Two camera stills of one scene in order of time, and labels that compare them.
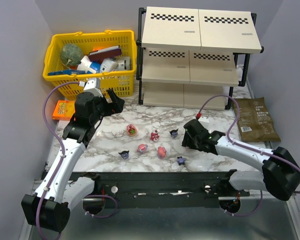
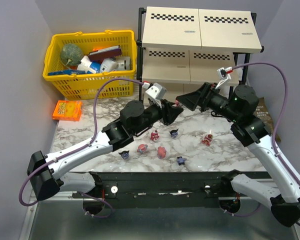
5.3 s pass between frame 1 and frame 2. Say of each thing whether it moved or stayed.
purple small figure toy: stayed
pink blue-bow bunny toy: stayed
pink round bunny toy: stayed
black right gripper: moved
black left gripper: moved
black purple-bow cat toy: stayed
